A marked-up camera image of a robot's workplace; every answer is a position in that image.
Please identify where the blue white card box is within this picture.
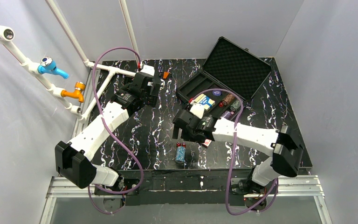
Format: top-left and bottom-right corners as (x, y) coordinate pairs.
(194, 94), (215, 111)

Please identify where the purple poker chip stack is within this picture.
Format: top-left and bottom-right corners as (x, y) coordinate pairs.
(221, 111), (235, 120)

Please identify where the black poker set case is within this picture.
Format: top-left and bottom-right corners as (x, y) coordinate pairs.
(176, 36), (272, 118)

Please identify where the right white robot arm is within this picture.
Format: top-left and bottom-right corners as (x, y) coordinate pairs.
(172, 110), (304, 195)

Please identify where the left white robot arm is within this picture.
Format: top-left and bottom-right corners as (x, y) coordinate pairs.
(55, 71), (161, 189)

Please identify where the red backed card deck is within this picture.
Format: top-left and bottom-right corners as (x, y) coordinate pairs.
(201, 139), (212, 147)

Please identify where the light blue chip stack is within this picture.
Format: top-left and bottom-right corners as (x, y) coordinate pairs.
(175, 146), (186, 164)

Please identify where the small orange clip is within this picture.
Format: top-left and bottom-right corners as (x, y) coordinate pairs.
(163, 72), (171, 79)

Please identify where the purple small blind button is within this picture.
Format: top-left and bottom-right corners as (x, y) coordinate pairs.
(213, 90), (222, 96)

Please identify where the orange poker chip stack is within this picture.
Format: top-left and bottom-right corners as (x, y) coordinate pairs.
(221, 93), (236, 106)

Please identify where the orange tap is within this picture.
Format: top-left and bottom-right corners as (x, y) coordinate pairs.
(60, 82), (86, 103)

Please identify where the blue tap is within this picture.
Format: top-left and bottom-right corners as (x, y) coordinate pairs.
(37, 56), (69, 79)

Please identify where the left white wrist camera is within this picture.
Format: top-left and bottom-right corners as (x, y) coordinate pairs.
(140, 65), (155, 77)

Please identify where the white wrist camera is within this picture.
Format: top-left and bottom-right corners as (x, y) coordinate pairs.
(190, 103), (205, 119)
(140, 65), (155, 77)

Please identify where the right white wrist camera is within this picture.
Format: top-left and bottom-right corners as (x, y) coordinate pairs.
(190, 103), (205, 119)

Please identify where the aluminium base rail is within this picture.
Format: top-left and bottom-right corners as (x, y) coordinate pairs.
(40, 175), (332, 224)

